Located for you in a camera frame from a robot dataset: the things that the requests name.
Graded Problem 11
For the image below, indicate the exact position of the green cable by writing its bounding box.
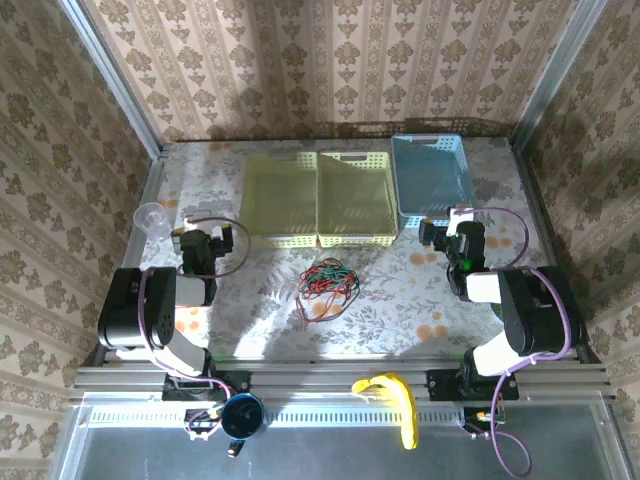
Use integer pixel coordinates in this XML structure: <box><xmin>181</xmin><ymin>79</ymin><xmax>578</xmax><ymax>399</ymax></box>
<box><xmin>312</xmin><ymin>264</ymin><xmax>357</xmax><ymax>294</ymax></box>
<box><xmin>309</xmin><ymin>267</ymin><xmax>359</xmax><ymax>297</ymax></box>

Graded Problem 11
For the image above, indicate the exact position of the black cable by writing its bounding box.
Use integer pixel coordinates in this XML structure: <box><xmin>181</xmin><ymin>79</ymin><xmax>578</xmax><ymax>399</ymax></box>
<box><xmin>295</xmin><ymin>257</ymin><xmax>361</xmax><ymax>322</ymax></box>

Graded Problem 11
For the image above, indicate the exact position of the clear plastic cup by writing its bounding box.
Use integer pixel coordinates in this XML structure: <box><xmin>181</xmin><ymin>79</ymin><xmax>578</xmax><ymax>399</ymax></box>
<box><xmin>132</xmin><ymin>202</ymin><xmax>174</xmax><ymax>243</ymax></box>

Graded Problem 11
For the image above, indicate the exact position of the blue plastic basket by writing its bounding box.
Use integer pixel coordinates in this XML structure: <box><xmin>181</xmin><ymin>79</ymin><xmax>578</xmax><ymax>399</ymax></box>
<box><xmin>391</xmin><ymin>133</ymin><xmax>477</xmax><ymax>230</ymax></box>

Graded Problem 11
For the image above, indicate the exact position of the yellow plastic basket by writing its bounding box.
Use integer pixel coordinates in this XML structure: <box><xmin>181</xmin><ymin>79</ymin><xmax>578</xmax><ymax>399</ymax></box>
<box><xmin>317</xmin><ymin>151</ymin><xmax>400</xmax><ymax>250</ymax></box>
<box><xmin>238</xmin><ymin>151</ymin><xmax>321</xmax><ymax>250</ymax></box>

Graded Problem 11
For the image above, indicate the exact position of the floral tablecloth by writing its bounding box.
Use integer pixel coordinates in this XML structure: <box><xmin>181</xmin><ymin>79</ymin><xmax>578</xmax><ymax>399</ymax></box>
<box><xmin>117</xmin><ymin>139</ymin><xmax>571</xmax><ymax>361</ymax></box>

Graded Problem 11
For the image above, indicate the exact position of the small connector board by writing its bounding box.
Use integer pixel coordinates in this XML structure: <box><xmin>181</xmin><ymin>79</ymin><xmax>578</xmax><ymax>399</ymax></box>
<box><xmin>462</xmin><ymin>405</ymin><xmax>507</xmax><ymax>441</ymax></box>
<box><xmin>183</xmin><ymin>407</ymin><xmax>224</xmax><ymax>442</ymax></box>

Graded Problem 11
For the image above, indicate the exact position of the yellow soft banana-shaped object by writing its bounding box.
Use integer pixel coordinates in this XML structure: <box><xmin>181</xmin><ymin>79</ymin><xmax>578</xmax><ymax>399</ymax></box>
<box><xmin>351</xmin><ymin>372</ymin><xmax>420</xmax><ymax>450</ymax></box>

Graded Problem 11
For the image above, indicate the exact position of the grey metal sheet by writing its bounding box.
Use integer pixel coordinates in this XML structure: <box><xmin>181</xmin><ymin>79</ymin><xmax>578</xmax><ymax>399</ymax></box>
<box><xmin>47</xmin><ymin>392</ymin><xmax>639</xmax><ymax>480</ymax></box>

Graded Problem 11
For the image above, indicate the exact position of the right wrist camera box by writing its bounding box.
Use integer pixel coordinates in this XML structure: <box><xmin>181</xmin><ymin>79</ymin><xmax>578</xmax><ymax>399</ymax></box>
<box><xmin>447</xmin><ymin>206</ymin><xmax>477</xmax><ymax>236</ymax></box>

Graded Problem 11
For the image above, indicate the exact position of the aluminium table side rail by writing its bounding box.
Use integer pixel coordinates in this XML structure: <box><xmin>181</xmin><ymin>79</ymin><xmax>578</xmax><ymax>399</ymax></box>
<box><xmin>92</xmin><ymin>144</ymin><xmax>169</xmax><ymax>371</ymax></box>
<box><xmin>509</xmin><ymin>139</ymin><xmax>601</xmax><ymax>364</ymax></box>

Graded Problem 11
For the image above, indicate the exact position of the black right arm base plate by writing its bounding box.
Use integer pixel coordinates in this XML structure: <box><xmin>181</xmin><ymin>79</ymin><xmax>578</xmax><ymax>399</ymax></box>
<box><xmin>425</xmin><ymin>368</ymin><xmax>519</xmax><ymax>402</ymax></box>

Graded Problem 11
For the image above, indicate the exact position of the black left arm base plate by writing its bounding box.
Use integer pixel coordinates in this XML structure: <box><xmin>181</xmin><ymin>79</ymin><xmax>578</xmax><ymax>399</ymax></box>
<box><xmin>162</xmin><ymin>370</ymin><xmax>251</xmax><ymax>402</ymax></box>

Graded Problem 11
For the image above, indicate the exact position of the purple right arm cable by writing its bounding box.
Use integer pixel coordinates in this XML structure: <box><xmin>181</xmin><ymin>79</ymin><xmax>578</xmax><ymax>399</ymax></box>
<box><xmin>467</xmin><ymin>206</ymin><xmax>574</xmax><ymax>479</ymax></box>

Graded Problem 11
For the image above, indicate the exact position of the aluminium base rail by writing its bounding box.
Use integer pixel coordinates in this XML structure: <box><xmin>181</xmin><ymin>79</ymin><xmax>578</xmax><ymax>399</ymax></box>
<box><xmin>72</xmin><ymin>362</ymin><xmax>614</xmax><ymax>404</ymax></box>

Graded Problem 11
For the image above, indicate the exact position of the aluminium frame post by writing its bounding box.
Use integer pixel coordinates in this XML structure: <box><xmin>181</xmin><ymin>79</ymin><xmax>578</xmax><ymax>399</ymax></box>
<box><xmin>512</xmin><ymin>0</ymin><xmax>609</xmax><ymax>151</ymax></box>
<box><xmin>59</xmin><ymin>0</ymin><xmax>169</xmax><ymax>159</ymax></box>

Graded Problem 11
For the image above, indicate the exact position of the white slotted cable duct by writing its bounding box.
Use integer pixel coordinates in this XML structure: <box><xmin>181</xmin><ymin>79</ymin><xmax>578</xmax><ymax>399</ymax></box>
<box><xmin>87</xmin><ymin>405</ymin><xmax>474</xmax><ymax>427</ymax></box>

